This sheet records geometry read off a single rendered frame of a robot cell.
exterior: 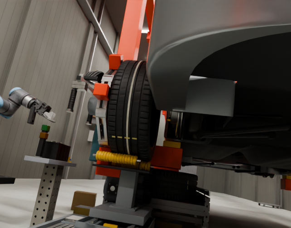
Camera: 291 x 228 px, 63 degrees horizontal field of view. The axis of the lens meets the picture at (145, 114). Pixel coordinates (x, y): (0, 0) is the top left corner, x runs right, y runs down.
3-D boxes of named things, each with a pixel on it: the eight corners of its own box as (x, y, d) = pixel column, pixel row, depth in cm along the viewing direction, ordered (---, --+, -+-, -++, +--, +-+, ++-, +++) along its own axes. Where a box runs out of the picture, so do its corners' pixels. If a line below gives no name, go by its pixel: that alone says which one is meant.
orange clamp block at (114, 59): (120, 70, 151) (120, 55, 148) (108, 69, 152) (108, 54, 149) (123, 68, 157) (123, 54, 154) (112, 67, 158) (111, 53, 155)
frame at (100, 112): (100, 141, 131) (116, 52, 144) (88, 140, 132) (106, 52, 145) (121, 152, 183) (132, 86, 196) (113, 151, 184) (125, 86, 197)
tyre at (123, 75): (164, 57, 180) (159, 137, 201) (134, 55, 183) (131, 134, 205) (151, 69, 118) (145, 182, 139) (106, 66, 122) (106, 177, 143)
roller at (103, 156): (139, 165, 137) (140, 155, 138) (90, 159, 141) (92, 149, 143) (140, 166, 142) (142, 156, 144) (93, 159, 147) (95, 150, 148)
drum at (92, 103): (115, 116, 155) (119, 95, 158) (84, 112, 158) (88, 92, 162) (120, 121, 168) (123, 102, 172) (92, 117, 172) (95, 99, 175)
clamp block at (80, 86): (84, 88, 149) (86, 81, 150) (70, 87, 150) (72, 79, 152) (87, 92, 154) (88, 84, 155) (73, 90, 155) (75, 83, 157)
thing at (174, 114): (181, 130, 132) (186, 79, 142) (167, 129, 134) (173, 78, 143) (179, 142, 162) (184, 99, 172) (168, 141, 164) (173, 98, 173)
